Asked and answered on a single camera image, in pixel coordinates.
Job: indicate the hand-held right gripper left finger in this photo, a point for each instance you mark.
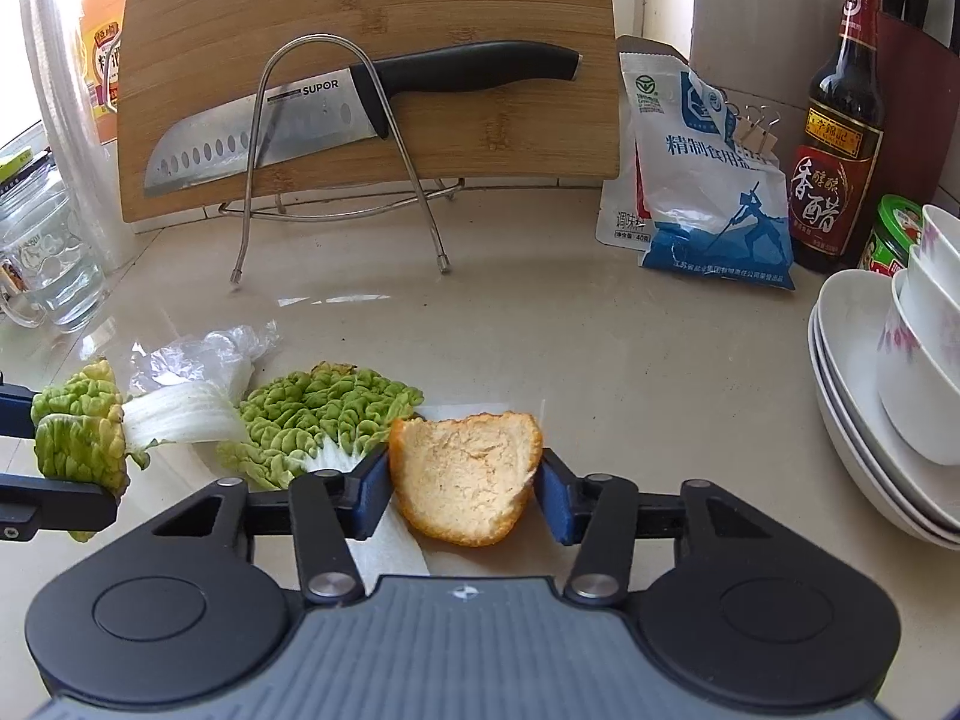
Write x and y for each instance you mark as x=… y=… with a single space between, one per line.
x=371 y=495

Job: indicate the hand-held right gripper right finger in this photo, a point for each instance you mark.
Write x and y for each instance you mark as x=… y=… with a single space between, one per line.
x=559 y=502

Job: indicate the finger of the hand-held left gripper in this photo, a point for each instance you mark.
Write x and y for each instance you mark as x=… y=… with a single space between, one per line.
x=15 y=412
x=52 y=510

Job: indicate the napa cabbage leaf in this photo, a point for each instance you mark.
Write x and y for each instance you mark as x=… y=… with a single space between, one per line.
x=75 y=442
x=322 y=405

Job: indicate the orange peel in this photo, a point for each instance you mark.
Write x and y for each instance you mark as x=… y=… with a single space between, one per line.
x=465 y=472

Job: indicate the glass mug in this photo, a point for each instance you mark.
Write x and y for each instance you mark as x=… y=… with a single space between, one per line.
x=52 y=262

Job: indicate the clear plastic wrap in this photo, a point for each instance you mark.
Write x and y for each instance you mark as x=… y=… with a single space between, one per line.
x=217 y=349

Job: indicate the green packet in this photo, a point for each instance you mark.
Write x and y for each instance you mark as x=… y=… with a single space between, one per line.
x=19 y=165

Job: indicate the stack of clear plastic cups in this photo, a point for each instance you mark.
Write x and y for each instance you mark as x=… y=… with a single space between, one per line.
x=82 y=165

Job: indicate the white seasoning packet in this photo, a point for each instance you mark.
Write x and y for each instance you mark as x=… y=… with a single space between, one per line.
x=619 y=229

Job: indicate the white plate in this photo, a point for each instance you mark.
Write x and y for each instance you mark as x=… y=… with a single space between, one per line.
x=870 y=487
x=870 y=469

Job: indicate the white and blue salt bag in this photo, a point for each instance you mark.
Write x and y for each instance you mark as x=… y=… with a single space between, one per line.
x=712 y=225

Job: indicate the stack of white plates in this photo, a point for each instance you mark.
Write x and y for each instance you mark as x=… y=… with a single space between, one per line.
x=844 y=330

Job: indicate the large floral white bowl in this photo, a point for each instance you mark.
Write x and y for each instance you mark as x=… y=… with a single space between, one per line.
x=915 y=405

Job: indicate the orange sauce bottle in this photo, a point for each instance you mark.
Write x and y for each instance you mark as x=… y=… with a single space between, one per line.
x=105 y=52

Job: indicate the gold binder clip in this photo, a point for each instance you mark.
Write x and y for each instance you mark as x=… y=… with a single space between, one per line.
x=766 y=139
x=742 y=131

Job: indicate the dark vinegar bottle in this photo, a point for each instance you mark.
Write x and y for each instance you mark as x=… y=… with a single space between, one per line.
x=832 y=187

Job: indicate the green lidded jar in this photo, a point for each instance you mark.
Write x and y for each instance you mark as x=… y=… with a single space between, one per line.
x=892 y=229

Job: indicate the bamboo cutting board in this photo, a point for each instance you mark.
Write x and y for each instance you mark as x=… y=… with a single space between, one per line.
x=450 y=0

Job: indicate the dark red knife block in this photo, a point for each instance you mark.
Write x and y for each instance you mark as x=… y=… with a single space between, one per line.
x=911 y=90

